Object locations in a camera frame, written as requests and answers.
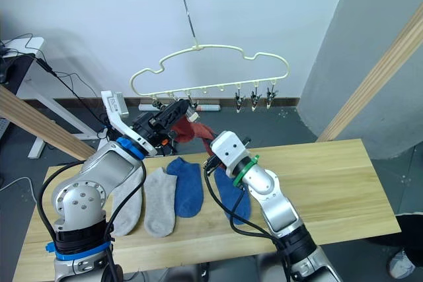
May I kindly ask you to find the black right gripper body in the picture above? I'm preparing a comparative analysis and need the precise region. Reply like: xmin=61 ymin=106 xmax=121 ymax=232
xmin=202 ymin=155 xmax=229 ymax=174

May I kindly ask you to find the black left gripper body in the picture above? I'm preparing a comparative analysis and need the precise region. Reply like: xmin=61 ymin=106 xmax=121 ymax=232
xmin=132 ymin=112 xmax=174 ymax=147

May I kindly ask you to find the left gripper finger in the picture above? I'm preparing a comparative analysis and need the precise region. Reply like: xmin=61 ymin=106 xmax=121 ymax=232
xmin=158 ymin=112 xmax=190 ymax=131
xmin=157 ymin=100 xmax=192 ymax=122

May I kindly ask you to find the dark red sock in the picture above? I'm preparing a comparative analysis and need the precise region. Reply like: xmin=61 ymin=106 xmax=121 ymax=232
xmin=171 ymin=116 xmax=197 ymax=145

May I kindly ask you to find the blue sock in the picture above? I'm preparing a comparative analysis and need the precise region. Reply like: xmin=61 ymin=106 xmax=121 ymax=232
xmin=166 ymin=156 xmax=204 ymax=219
xmin=213 ymin=166 xmax=253 ymax=225

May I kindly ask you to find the bright red sock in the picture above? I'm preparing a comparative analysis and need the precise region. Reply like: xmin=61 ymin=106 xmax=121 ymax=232
xmin=193 ymin=122 xmax=216 ymax=158

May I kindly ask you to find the grey sock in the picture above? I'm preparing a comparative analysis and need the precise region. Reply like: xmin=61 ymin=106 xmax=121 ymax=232
xmin=110 ymin=162 xmax=147 ymax=238
xmin=143 ymin=167 xmax=178 ymax=238

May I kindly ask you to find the cream plastic clip hanger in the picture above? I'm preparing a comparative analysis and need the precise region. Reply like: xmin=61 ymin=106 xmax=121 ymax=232
xmin=130 ymin=0 xmax=291 ymax=103

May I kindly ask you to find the blue left wrist clamp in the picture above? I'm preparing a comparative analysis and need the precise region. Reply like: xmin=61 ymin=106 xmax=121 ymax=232
xmin=117 ymin=136 xmax=147 ymax=161

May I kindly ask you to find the green right wrist clamp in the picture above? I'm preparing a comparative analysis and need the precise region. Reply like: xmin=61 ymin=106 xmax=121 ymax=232
xmin=233 ymin=155 xmax=260 ymax=187

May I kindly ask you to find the long white power strip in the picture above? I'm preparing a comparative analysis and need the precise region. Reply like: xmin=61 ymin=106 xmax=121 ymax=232
xmin=138 ymin=103 xmax=221 ymax=113

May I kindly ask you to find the white desk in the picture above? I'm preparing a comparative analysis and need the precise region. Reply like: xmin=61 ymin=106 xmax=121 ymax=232
xmin=0 ymin=36 xmax=91 ymax=159

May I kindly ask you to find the person's dark trouser leg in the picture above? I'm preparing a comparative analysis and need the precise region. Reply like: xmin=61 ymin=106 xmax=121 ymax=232
xmin=395 ymin=214 xmax=423 ymax=263

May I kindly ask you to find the person's sneaker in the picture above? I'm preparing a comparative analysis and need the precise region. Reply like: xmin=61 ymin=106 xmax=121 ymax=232
xmin=387 ymin=248 xmax=417 ymax=280

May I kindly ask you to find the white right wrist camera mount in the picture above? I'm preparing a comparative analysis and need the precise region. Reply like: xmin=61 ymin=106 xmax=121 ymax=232
xmin=210 ymin=131 xmax=254 ymax=178

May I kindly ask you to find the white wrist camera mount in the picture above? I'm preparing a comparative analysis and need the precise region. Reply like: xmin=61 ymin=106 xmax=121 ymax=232
xmin=100 ymin=89 xmax=159 ymax=157
xmin=210 ymin=131 xmax=254 ymax=178

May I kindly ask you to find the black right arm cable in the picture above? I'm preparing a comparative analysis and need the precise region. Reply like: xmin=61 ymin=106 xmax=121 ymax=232
xmin=203 ymin=162 xmax=298 ymax=282

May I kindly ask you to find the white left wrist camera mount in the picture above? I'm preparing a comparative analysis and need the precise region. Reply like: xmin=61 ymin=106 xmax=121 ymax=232
xmin=100 ymin=89 xmax=159 ymax=157

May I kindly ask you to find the black power cable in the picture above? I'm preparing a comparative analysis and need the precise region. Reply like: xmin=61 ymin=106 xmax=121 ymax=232
xmin=32 ymin=57 xmax=112 ymax=139

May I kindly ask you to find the thin white cable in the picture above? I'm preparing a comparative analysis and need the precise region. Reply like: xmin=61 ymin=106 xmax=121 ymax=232
xmin=0 ymin=176 xmax=38 ymax=204

